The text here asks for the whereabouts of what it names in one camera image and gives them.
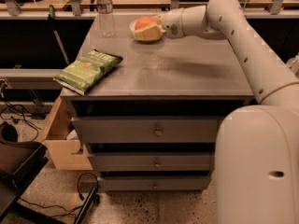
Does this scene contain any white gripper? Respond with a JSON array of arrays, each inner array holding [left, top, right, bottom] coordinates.
[[133, 8, 184, 42]]

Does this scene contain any orange fruit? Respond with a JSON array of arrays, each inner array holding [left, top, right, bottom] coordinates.
[[135, 17, 156, 30]]

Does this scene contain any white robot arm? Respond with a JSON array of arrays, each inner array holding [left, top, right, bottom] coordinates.
[[134, 0, 299, 224]]

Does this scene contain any white paper bowl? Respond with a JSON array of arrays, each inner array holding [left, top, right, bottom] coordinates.
[[128, 18, 163, 43]]

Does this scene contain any clear plastic water bottle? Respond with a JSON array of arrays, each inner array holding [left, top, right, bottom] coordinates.
[[96, 0, 115, 37]]

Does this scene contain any green chip bag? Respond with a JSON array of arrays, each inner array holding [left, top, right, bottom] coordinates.
[[53, 49, 123, 95]]

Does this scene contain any grey drawer cabinet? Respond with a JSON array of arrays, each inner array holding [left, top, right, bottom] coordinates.
[[61, 13, 253, 192]]

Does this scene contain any open wooden drawer box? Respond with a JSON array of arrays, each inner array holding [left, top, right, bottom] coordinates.
[[42, 97, 92, 171]]

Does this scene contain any black chair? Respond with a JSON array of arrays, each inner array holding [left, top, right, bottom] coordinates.
[[0, 122, 48, 220]]

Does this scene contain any black floor cable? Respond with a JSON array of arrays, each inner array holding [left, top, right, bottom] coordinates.
[[18, 172, 99, 219]]

